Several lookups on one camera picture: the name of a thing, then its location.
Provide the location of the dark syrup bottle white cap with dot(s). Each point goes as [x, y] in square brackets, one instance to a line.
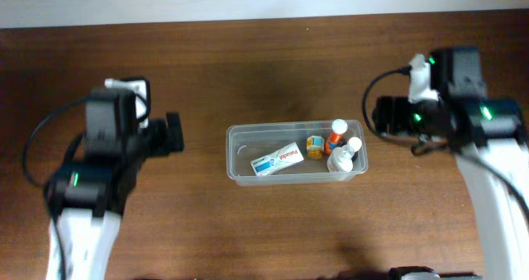
[355, 144]

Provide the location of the white pump lotion bottle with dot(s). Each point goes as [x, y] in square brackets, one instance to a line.
[340, 159]

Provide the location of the orange tube white cap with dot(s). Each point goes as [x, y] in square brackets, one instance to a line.
[338, 128]

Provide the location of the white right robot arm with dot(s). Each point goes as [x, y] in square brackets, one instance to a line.
[490, 144]

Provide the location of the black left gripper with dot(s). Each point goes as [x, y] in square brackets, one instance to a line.
[163, 142]

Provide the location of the clear plastic container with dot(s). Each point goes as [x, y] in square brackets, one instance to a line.
[245, 143]

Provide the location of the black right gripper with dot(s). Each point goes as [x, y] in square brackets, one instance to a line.
[394, 121]

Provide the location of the white Panadol medicine box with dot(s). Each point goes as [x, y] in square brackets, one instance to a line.
[280, 159]

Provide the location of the Tiger Balm jar gold lid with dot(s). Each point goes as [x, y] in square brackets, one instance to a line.
[315, 147]

